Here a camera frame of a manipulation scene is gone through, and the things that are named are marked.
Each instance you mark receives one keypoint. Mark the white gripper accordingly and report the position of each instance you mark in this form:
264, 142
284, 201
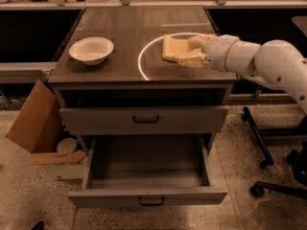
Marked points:
217, 52

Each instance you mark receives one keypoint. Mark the yellow sponge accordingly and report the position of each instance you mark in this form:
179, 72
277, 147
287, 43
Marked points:
172, 47

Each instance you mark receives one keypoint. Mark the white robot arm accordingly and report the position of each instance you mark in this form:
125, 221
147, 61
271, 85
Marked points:
276, 64

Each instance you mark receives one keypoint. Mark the upper grey drawer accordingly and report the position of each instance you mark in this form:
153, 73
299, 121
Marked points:
118, 120

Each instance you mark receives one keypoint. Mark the grey drawer cabinet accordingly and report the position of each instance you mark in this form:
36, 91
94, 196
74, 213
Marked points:
135, 74

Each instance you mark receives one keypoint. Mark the open middle drawer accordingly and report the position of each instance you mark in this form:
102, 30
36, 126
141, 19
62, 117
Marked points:
122, 168

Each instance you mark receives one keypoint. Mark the white bowl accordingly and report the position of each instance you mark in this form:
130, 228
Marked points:
91, 50

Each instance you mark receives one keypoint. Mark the black office chair base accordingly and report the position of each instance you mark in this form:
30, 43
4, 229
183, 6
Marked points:
295, 180

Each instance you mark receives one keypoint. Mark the cardboard box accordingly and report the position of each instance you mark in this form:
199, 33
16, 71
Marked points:
38, 129

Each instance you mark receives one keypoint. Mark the black upper drawer handle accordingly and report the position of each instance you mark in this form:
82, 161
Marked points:
146, 119

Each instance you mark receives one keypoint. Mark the black drawer handle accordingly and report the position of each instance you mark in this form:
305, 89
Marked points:
151, 201
146, 119

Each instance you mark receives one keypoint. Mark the black middle drawer handle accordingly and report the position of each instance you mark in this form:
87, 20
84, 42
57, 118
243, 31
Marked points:
151, 201

